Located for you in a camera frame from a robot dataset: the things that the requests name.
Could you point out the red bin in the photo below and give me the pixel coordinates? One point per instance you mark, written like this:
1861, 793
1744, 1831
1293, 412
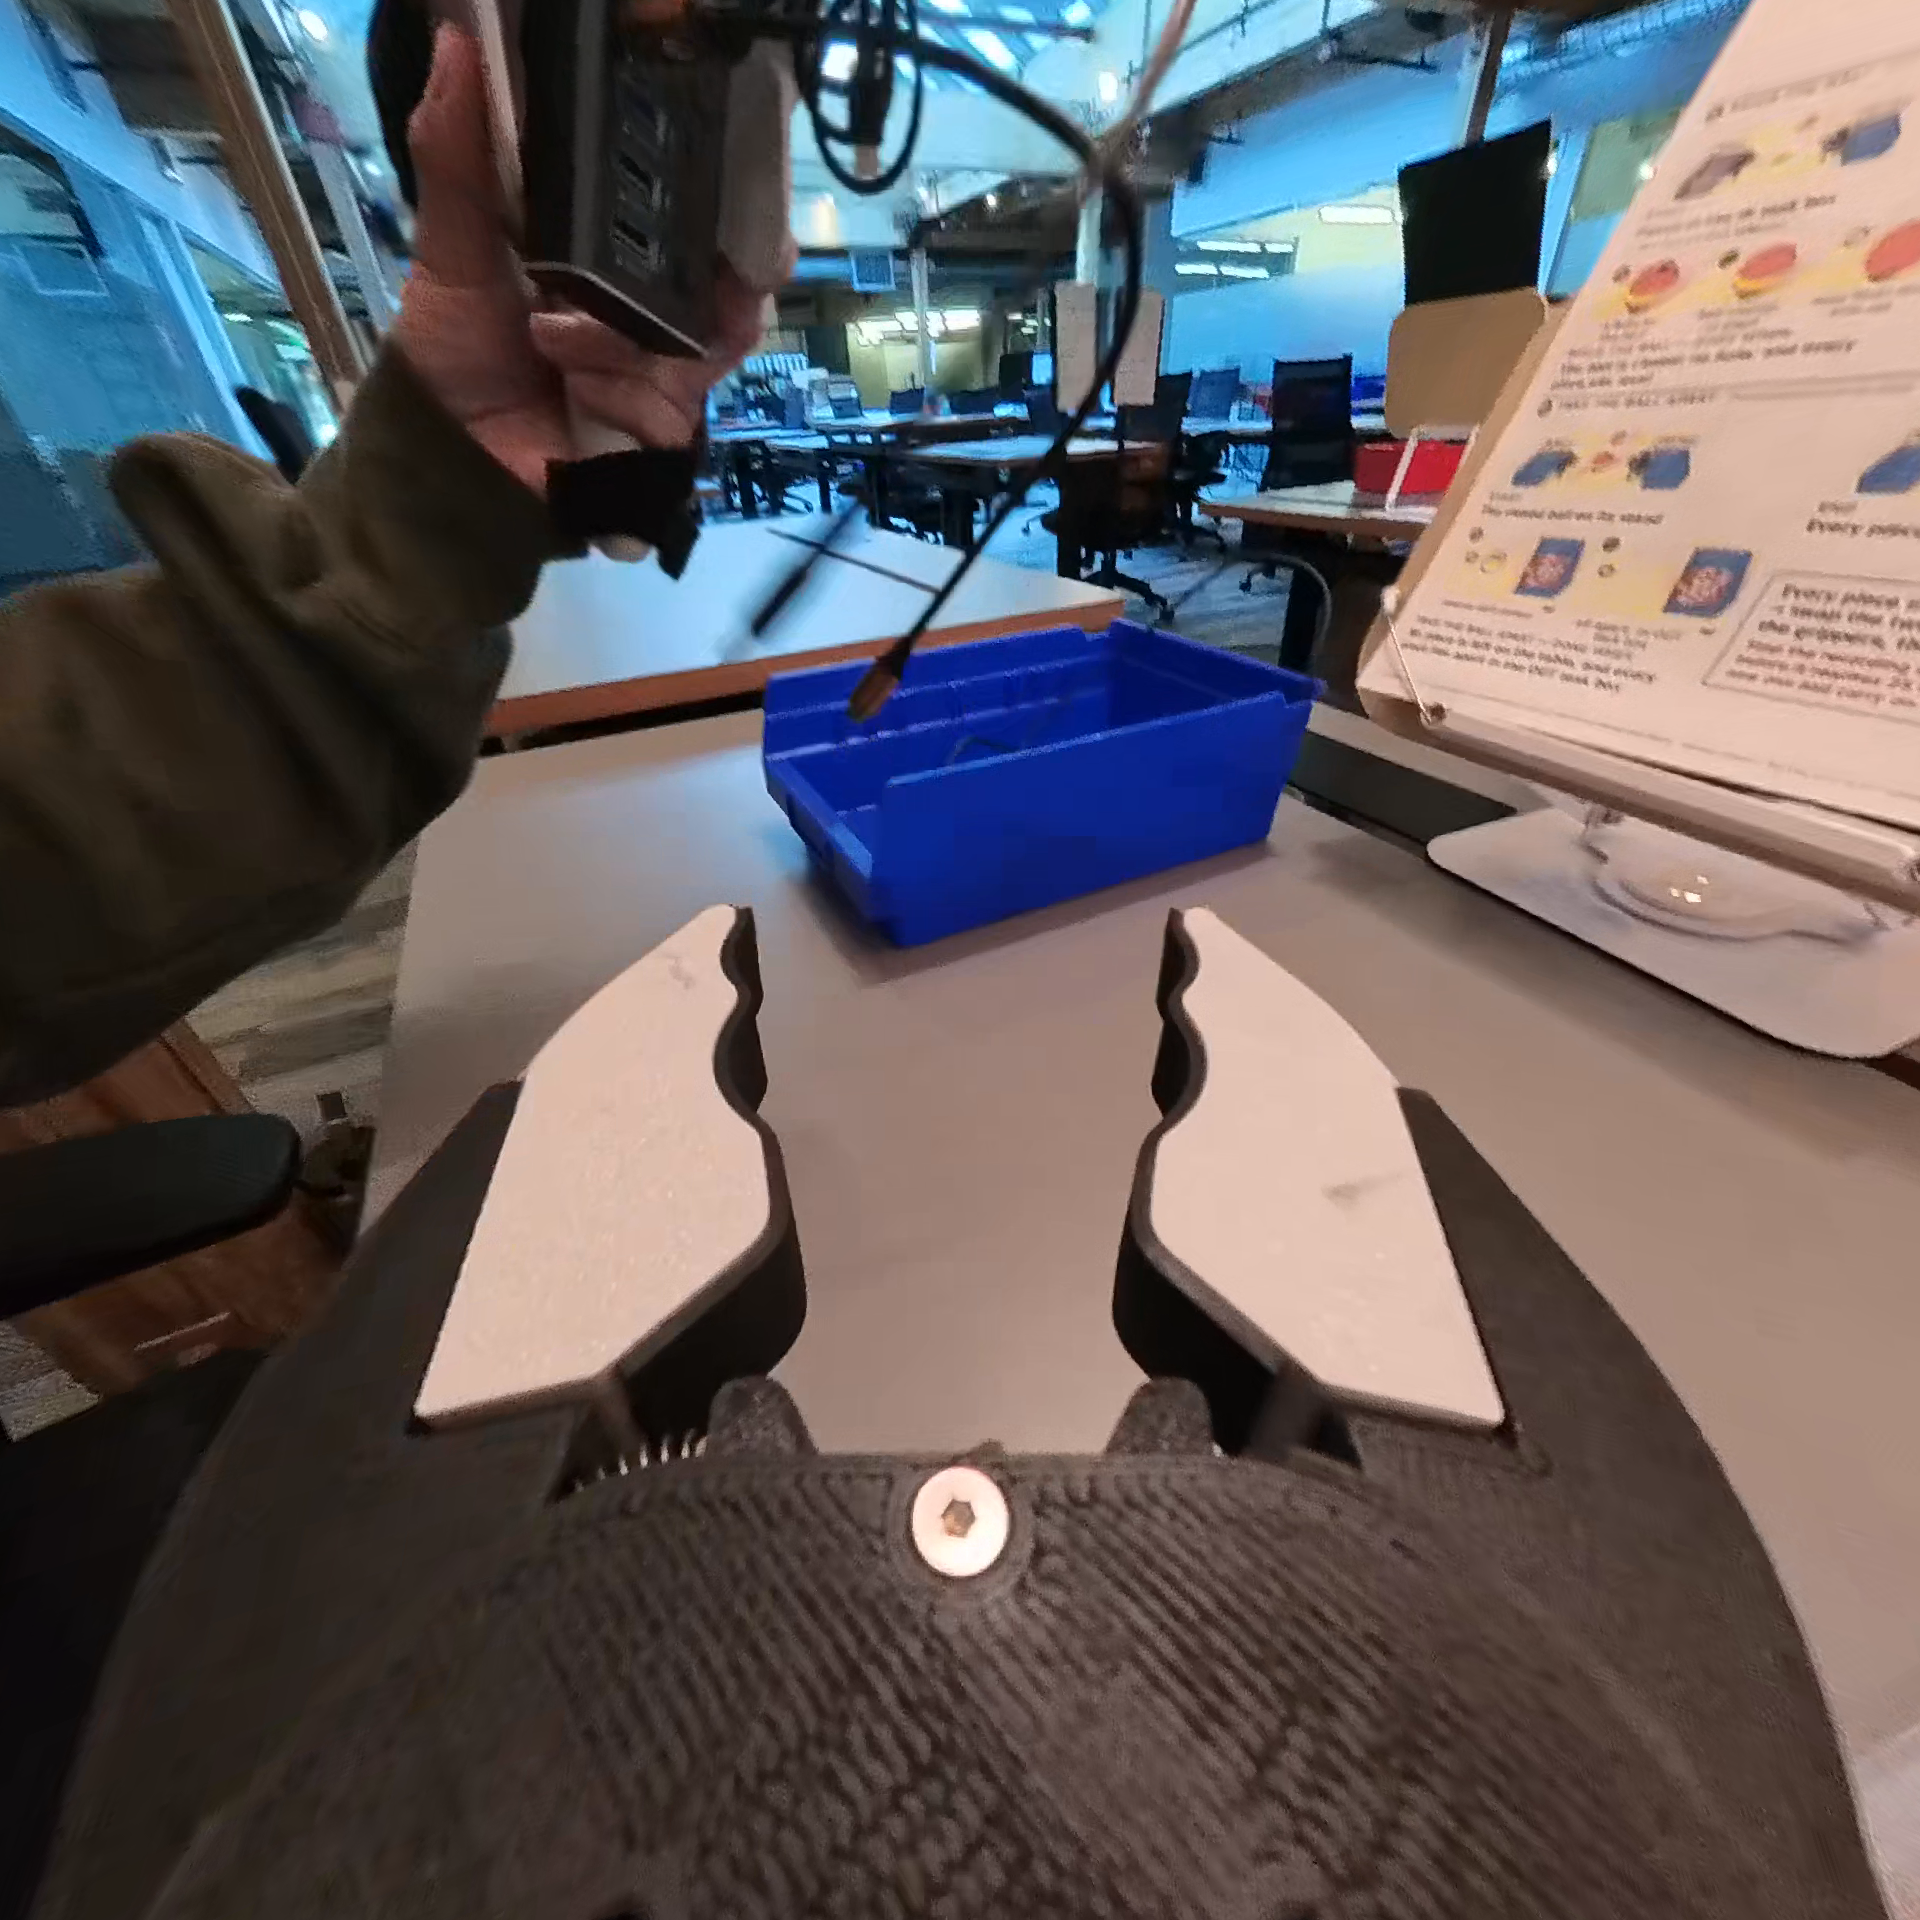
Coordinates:
1411, 469

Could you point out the printed instruction sheet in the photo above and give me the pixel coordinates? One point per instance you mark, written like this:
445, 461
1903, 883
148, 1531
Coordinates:
1695, 421

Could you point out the blue plastic bin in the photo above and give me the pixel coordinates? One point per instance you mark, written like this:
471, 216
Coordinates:
1050, 811

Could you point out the person's left hand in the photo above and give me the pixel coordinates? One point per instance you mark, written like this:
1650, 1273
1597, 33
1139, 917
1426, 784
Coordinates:
465, 271

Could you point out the grey desk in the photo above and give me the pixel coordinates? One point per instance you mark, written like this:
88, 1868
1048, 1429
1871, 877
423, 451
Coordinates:
961, 1142

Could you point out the grey usb hub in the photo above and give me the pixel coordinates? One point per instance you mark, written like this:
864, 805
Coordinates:
629, 136

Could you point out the brown cardboard panel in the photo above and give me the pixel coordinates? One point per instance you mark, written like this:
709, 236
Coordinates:
1464, 369

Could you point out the wood-edged table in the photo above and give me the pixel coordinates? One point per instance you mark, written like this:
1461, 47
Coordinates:
645, 630

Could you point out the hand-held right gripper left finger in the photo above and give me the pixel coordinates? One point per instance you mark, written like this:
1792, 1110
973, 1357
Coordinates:
616, 1185

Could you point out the black chair armrest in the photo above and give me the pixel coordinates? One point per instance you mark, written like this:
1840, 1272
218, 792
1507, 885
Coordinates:
135, 1201

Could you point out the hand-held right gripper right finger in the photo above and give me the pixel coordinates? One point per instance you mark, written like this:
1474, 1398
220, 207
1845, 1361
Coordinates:
1305, 1185

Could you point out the black monitor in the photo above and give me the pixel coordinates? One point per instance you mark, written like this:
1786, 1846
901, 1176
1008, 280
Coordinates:
1477, 211

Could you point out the white document stand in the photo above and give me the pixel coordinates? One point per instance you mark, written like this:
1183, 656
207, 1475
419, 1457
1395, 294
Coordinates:
1680, 915

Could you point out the black office chair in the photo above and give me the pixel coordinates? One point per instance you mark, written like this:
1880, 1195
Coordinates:
1125, 481

